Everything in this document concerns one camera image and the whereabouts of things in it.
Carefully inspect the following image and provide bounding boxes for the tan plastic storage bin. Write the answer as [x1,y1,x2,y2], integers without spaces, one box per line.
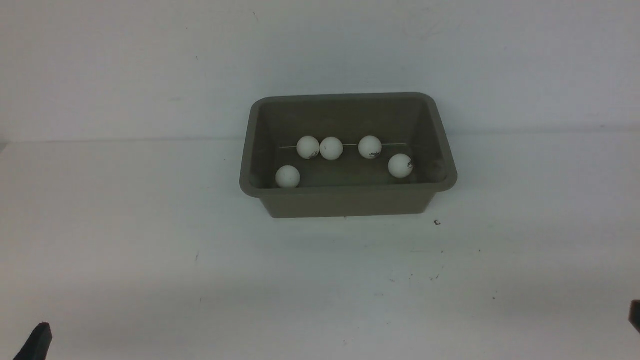
[239,92,458,219]

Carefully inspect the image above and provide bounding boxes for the white ping-pong ball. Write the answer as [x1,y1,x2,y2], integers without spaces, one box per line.
[295,136,320,160]
[275,165,301,189]
[387,153,414,179]
[358,136,383,160]
[319,137,345,161]

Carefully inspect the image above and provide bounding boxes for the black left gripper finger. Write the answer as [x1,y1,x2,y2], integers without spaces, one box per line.
[14,322,53,360]

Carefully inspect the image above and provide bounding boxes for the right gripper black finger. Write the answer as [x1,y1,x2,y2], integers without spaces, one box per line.
[628,300,640,333]

